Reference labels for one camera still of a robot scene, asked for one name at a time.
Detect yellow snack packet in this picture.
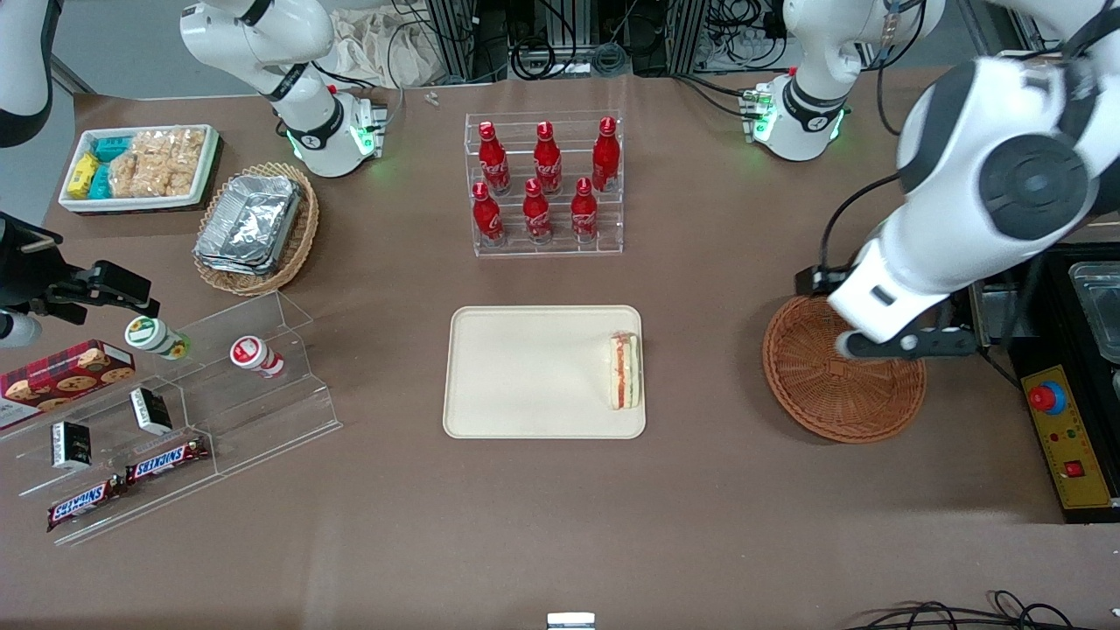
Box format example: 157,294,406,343
67,152,101,194

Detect triangle sandwich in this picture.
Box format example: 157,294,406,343
609,331,642,410

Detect clear acrylic bottle rack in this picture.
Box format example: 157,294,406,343
464,111,625,258

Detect beige plastic serving tray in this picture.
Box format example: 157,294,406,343
443,305,647,439

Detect black floor cables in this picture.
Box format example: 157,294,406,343
842,590,1099,630

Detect oval tan wicker basket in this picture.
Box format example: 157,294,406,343
192,162,320,298

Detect white plastic snack tray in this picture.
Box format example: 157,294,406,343
59,124,221,214

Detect snickers chocolate bar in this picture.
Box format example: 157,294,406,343
125,436,212,486
46,475,129,534

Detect red plaid cookie box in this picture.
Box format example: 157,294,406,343
0,339,137,431

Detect red cola bottle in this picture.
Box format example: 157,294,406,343
534,121,564,196
523,178,553,244
472,181,505,247
479,121,512,196
592,116,621,194
570,177,599,243

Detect steel pan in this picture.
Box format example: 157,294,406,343
1068,261,1120,362

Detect black box with yellow panel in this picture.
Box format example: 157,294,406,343
1011,350,1120,524

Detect red label yogurt cup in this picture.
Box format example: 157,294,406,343
229,336,286,380

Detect round brown wicker basket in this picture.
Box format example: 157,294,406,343
762,295,927,445

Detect small black carton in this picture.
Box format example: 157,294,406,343
50,421,95,472
129,388,174,437

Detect aluminium foil tray stack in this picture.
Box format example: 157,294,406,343
193,173,304,277

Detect black appliance housing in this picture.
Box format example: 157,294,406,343
1006,243,1120,368

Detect green label yogurt cup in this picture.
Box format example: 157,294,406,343
124,316,192,361

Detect bagged rice crackers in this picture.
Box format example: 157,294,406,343
108,129,207,199

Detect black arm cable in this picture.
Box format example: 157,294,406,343
794,173,902,298

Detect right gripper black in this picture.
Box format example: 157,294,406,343
0,214,163,321

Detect black cable bundle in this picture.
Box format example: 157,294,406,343
506,0,633,81
704,0,790,73

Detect clear acrylic stepped display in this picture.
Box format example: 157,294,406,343
0,290,343,549

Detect beige cloth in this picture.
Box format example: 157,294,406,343
328,7,440,89

